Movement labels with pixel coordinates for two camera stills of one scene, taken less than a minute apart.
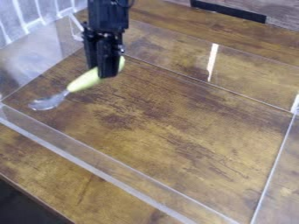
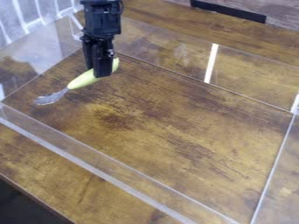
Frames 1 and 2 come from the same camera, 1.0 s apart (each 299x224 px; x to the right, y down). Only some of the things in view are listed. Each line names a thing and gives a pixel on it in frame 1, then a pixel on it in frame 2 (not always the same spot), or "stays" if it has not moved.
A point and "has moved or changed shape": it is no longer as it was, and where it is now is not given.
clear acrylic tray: x=189 y=133 stays
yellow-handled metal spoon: x=85 y=81 has moved or changed shape
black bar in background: x=229 y=11 stays
